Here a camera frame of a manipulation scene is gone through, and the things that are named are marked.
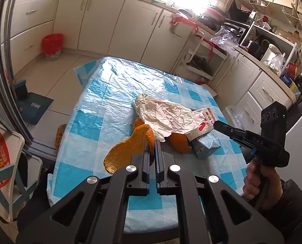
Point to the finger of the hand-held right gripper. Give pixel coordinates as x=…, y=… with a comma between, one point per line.
x=227, y=128
x=241, y=141

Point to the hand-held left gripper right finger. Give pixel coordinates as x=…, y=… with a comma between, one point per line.
x=166, y=172

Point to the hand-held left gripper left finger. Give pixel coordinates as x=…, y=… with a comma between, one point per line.
x=144, y=172

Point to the orange peel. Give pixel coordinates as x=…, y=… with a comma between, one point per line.
x=180, y=142
x=130, y=152

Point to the white red-print paper bag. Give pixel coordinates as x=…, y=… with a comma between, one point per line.
x=171, y=117

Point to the person's right forearm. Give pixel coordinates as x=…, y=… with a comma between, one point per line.
x=296, y=208

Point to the red-lined trash bin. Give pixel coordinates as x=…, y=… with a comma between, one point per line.
x=51, y=45

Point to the person's right hand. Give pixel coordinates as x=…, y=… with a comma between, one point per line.
x=274, y=183

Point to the clear plastic bag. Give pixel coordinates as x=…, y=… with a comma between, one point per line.
x=224, y=36
x=240, y=117

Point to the light blue juice carton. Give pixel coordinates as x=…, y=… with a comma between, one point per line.
x=207, y=144

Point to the white stool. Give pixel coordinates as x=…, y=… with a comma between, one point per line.
x=208, y=89

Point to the white drawer cabinet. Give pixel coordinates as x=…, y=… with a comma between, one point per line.
x=257, y=94

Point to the blue box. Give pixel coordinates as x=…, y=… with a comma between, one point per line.
x=288, y=81

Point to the black frying pan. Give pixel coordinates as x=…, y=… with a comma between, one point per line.
x=199, y=64

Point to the red pan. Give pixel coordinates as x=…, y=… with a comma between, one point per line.
x=293, y=70

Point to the white narrow shelf trolley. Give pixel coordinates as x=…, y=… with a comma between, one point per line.
x=191, y=53

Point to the white plastic bag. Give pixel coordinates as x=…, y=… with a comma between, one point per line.
x=278, y=62

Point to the black pot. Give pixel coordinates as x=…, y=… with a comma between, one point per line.
x=255, y=49

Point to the blue checked plastic tablecloth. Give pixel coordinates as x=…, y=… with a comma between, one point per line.
x=110, y=94

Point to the white kettle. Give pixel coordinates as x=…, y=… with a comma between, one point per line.
x=270, y=53

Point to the orange patterned slipper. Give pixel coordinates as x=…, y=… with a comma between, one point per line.
x=61, y=136

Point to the white counter shelf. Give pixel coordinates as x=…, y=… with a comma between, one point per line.
x=291, y=45

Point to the red plastic bag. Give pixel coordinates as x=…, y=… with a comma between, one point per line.
x=184, y=21

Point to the stack of pots and bowls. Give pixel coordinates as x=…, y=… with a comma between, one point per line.
x=213, y=14

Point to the white and blue rack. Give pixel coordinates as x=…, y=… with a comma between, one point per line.
x=16, y=157

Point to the blue dustpan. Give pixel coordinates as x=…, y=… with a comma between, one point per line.
x=33, y=104

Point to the white base cabinets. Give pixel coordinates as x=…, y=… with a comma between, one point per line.
x=102, y=22

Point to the grey sliding door frame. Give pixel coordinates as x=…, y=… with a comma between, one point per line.
x=3, y=68

